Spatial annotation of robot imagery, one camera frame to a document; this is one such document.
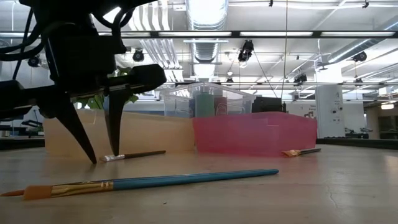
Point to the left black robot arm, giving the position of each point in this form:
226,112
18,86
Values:
62,15

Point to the green paint bottle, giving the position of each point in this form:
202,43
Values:
204,105

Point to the black paintbrush gold ferrule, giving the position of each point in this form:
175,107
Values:
298,152

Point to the silver spiral ceiling duct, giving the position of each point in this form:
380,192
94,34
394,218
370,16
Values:
205,18

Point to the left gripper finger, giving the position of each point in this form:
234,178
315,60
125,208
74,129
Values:
66,118
115,124

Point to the clear plastic bin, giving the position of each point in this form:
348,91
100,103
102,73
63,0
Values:
236,99

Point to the white pillar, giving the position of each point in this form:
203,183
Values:
329,105

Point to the black paintbrush silver ferrule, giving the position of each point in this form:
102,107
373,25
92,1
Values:
140,154

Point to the black ceiling spotlight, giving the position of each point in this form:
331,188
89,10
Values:
245,49
360,56
138,56
33,61
300,78

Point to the pink plastic bin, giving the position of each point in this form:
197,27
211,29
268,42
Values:
255,133

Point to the pink paint bottle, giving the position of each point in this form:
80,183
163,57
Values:
220,106

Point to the black box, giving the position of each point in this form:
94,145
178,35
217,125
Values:
267,105

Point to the blue paint bottle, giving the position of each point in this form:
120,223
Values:
191,109

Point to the green plant white pot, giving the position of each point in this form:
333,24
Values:
93,102

